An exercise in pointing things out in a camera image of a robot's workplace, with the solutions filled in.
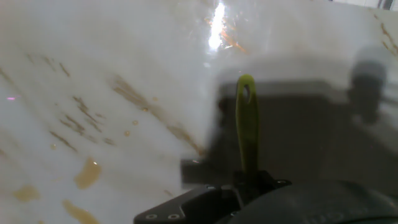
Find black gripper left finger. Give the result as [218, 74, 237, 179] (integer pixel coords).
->
[133, 185, 243, 224]

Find yellow brush with green handle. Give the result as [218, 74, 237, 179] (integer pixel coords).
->
[234, 73, 260, 175]

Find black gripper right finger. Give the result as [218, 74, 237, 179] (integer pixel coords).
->
[233, 169, 292, 205]

